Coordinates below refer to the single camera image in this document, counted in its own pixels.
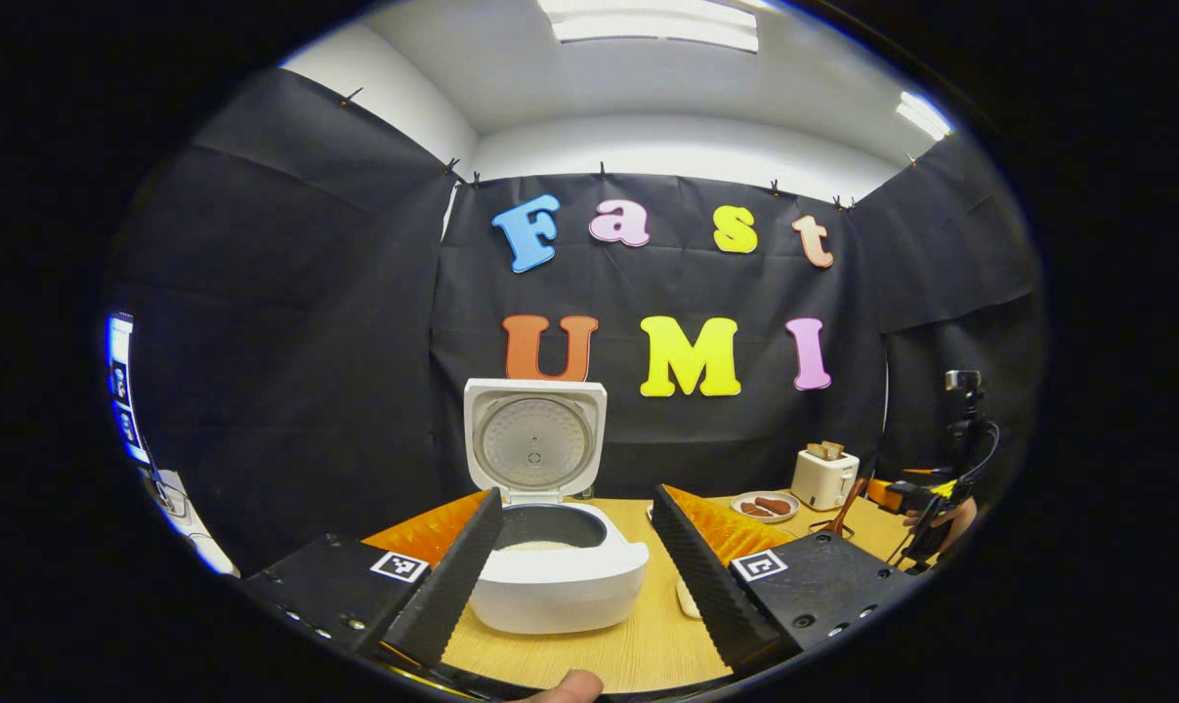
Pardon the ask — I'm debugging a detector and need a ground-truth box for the brown wooden spoon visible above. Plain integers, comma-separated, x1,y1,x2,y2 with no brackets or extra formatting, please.
828,476,868,536

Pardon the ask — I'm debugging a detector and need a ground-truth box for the grey desk device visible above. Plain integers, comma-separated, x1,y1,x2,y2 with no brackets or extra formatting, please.
149,474,189,518

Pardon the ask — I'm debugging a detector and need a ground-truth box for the white round plate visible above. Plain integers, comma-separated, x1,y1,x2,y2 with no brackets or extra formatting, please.
731,491,801,523

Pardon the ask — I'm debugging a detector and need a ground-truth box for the white toaster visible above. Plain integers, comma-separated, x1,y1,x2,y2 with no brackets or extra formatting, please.
791,444,861,512

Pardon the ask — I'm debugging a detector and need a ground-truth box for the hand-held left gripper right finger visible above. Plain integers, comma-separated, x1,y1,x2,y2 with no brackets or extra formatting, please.
651,483,920,677

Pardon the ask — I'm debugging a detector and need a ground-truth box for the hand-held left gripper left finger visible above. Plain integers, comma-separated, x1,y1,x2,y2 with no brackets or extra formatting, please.
240,487,505,670

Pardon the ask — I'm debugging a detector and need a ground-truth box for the small ceiling light panel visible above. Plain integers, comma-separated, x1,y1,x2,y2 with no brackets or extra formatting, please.
895,91,953,141

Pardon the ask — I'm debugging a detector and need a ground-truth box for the white rice cooker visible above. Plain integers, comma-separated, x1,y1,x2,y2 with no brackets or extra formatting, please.
463,378,652,636

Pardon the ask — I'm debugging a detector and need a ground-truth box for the computer monitor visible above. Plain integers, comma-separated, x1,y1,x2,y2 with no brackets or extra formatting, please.
105,312,152,468

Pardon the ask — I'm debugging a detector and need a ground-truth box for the white side desk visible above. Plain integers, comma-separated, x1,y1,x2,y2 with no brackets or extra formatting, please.
140,467,241,577

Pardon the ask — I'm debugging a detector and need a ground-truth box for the black backdrop cloth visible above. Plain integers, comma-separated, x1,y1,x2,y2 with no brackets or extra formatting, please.
101,66,1047,577

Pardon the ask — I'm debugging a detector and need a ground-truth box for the large ceiling light panel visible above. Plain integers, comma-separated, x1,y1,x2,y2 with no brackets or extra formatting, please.
535,0,761,53

